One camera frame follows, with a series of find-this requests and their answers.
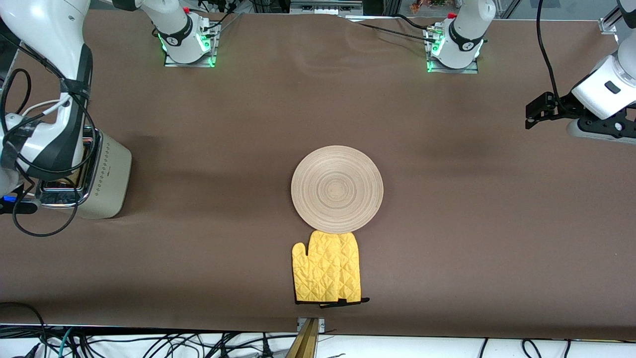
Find black cable loop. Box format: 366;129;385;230
0;301;48;344

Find teal cable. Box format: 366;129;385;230
57;327;75;358

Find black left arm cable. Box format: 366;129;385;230
537;0;567;112

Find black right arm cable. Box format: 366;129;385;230
0;69;97;237

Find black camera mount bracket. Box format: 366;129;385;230
578;107;636;139

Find yellow quilted oven mitt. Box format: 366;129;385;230
292;230;371;308

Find grey metal box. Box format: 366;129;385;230
290;0;363;15

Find black base power cable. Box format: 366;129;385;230
348;19;440;45

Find wooden bar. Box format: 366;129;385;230
286;318;319;358

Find chrome and cream toaster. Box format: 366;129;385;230
35;127;133;220

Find black cable tangle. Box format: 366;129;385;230
0;326;299;358

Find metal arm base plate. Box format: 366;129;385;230
425;27;480;74
164;20;219;68

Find round light wooden plate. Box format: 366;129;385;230
291;145;384;234

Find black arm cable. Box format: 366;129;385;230
0;69;97;237
537;0;567;112

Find brown table cover sheet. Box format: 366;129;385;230
0;11;636;341

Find small metal bracket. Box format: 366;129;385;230
297;317;326;333

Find white right arm cable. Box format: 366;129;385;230
22;97;73;117

